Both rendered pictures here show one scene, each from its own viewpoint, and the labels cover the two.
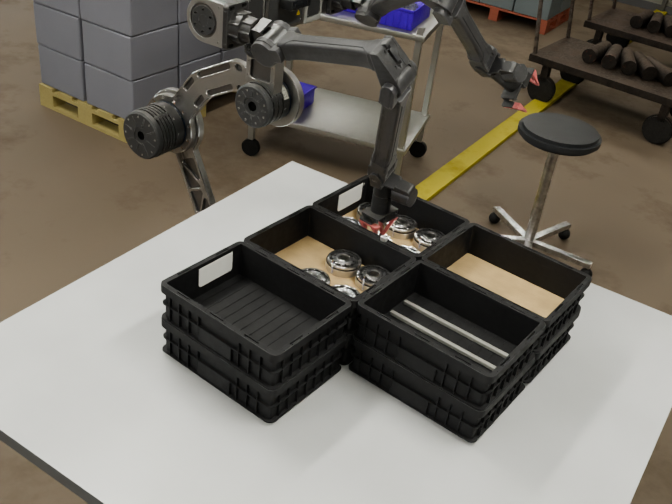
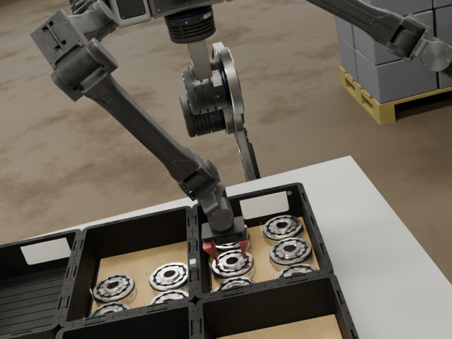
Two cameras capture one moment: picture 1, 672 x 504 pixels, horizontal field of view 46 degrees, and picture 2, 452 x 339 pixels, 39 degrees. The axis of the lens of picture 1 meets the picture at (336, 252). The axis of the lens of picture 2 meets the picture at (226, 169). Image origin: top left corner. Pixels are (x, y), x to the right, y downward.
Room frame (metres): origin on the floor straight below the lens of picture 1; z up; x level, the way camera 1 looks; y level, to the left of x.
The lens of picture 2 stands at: (1.41, -1.22, 1.78)
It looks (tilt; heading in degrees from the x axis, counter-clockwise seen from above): 27 degrees down; 58
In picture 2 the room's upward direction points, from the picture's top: 13 degrees counter-clockwise
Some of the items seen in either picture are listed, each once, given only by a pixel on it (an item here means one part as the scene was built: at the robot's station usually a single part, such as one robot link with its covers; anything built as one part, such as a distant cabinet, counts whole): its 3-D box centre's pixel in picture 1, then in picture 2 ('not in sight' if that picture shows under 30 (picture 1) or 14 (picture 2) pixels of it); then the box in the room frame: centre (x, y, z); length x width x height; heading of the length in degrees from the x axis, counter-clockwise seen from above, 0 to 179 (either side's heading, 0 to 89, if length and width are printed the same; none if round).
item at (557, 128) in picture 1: (547, 196); not in sight; (3.48, -0.99, 0.36); 0.67 x 0.64 x 0.71; 151
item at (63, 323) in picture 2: (329, 252); (133, 263); (1.87, 0.02, 0.92); 0.40 x 0.30 x 0.02; 56
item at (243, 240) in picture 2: (381, 222); (234, 243); (2.07, -0.12, 0.91); 0.07 x 0.07 x 0.09; 52
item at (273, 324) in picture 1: (255, 312); (20, 304); (1.62, 0.19, 0.87); 0.40 x 0.30 x 0.11; 56
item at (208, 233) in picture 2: (380, 204); (220, 220); (2.06, -0.11, 0.99); 0.10 x 0.07 x 0.07; 142
